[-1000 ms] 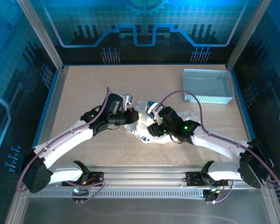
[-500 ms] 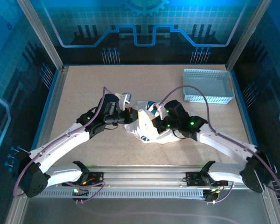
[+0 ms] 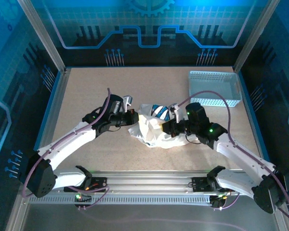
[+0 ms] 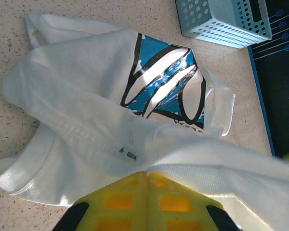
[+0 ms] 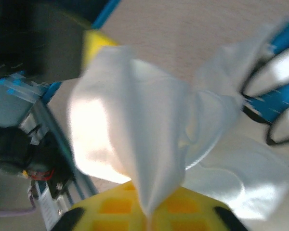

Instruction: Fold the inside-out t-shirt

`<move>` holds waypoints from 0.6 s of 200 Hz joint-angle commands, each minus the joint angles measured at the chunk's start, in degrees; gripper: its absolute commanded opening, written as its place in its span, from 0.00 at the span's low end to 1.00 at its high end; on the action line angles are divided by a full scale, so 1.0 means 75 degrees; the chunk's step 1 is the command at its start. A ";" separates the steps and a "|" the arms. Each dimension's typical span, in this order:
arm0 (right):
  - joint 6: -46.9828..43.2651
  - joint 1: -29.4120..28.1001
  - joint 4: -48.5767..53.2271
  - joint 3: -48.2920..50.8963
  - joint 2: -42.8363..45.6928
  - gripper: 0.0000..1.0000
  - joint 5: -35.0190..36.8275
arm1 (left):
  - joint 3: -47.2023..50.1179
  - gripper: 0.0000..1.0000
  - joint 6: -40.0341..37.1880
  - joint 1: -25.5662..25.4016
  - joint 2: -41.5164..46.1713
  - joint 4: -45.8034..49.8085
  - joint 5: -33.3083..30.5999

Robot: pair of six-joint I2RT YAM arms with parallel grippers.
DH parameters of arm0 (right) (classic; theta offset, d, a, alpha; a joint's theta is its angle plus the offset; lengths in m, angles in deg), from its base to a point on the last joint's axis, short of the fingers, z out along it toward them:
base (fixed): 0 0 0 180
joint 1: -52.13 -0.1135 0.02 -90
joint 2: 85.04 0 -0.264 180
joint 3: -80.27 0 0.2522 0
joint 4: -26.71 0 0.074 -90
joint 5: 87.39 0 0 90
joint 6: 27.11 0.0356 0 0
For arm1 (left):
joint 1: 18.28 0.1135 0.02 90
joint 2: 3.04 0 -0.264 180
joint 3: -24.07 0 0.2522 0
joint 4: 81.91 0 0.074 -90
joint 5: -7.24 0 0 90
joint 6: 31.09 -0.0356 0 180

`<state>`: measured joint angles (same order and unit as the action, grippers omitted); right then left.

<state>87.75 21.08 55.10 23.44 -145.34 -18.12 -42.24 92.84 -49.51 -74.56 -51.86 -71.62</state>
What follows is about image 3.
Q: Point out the white printed t-shirt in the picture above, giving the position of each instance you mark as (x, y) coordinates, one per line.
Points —
(154, 130)

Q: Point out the light grey perforated basket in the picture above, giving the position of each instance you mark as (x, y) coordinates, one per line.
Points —
(214, 84)

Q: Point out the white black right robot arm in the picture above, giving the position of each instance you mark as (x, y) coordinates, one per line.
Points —
(243, 154)

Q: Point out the black controller box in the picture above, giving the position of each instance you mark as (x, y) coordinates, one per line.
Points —
(216, 203)
(85, 199)

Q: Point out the grey metal panel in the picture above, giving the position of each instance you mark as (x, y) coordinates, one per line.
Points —
(147, 219)

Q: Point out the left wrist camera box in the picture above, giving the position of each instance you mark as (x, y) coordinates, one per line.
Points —
(127, 101)

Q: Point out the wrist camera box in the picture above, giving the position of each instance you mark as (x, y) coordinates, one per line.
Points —
(127, 101)
(174, 107)

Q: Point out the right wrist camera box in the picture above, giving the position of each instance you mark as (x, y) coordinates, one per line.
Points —
(174, 107)

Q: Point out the aluminium mounting rail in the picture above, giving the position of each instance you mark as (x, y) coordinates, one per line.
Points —
(147, 180)

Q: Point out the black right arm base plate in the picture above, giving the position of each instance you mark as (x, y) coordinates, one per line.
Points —
(200, 184)

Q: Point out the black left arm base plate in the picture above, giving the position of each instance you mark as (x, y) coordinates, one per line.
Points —
(98, 180)

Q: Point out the aluminium frame post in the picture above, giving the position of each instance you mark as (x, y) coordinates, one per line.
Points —
(41, 36)
(255, 36)

